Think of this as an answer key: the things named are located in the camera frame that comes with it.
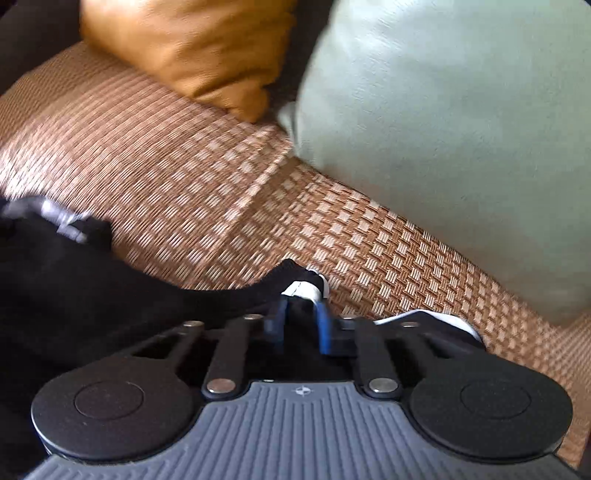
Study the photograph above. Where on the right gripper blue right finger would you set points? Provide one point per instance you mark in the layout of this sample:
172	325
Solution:
329	329

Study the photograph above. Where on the green leather cushion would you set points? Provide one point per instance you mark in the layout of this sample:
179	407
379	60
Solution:
472	120

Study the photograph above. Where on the black white-striped track jacket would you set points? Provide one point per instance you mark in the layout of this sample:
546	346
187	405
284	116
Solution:
107	373

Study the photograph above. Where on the orange leather cushion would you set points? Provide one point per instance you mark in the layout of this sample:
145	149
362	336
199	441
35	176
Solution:
218	53

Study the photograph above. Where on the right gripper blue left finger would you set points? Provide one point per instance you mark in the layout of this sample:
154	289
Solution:
274	323

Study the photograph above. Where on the woven brown seat mat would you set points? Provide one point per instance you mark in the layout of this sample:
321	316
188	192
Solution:
204	201

